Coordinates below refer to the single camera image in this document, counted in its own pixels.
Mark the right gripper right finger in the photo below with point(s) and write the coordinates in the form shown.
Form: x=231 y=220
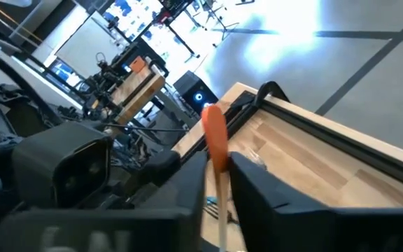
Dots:
x=310 y=231

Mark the orange box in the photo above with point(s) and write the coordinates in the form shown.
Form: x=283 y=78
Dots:
x=138 y=64

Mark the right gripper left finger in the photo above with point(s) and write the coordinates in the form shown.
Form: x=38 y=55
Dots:
x=117 y=231

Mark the wooden background table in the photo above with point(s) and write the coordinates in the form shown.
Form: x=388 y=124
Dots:
x=135 y=91

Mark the black frame clamp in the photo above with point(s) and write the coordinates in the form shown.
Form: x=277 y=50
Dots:
x=261 y=91

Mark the black computer with blue light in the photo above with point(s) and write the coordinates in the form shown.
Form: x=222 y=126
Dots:
x=194 y=91

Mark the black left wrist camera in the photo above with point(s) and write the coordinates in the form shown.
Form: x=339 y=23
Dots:
x=61 y=164

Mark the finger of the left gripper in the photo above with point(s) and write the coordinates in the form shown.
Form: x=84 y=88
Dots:
x=161 y=168

